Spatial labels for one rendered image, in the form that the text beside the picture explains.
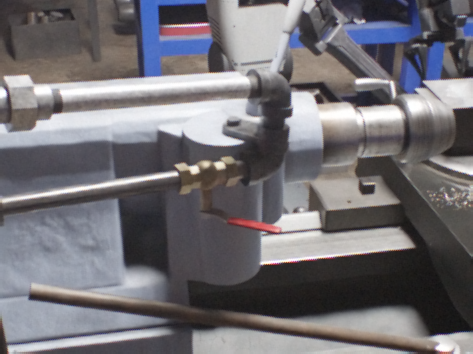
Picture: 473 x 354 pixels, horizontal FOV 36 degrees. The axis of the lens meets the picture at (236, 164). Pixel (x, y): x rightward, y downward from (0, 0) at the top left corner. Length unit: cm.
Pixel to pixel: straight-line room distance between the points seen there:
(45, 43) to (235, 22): 275
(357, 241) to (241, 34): 96
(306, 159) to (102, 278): 27
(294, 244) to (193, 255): 38
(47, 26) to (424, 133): 383
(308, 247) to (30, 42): 362
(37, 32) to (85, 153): 382
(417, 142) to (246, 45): 116
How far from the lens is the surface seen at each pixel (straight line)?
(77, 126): 81
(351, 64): 181
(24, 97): 61
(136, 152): 81
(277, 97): 72
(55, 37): 464
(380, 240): 120
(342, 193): 124
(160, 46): 267
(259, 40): 204
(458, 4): 164
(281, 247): 116
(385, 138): 92
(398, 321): 122
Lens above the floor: 148
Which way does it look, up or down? 27 degrees down
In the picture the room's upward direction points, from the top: straight up
